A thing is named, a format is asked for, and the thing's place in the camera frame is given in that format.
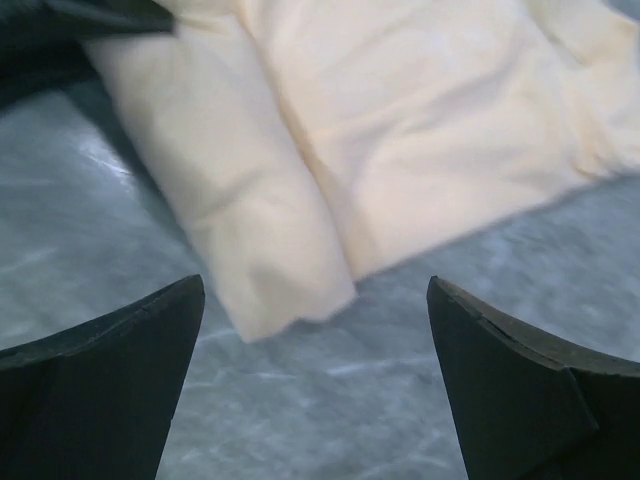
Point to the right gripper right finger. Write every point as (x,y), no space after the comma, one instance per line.
(527,404)

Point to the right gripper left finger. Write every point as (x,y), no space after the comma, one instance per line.
(96,401)

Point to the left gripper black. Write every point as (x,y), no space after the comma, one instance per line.
(41,41)

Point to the cream yellow t shirt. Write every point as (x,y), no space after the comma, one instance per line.
(305,145)

